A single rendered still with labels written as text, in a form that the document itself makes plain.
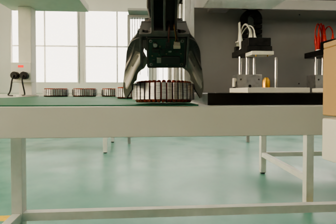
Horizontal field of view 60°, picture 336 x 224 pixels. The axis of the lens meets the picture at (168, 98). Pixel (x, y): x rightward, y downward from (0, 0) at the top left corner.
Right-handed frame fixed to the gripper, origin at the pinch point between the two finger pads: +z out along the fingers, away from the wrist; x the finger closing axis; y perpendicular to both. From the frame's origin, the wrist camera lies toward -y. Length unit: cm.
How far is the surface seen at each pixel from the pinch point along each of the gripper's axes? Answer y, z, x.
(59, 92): -67, 37, -44
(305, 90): -12.4, 6.3, 33.6
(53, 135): 8.9, 2.4, -17.6
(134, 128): 7.9, 1.7, -4.9
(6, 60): -601, 250, -360
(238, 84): -30.0, 14.1, 22.9
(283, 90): -12.3, 6.2, 28.2
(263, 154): -156, 155, 95
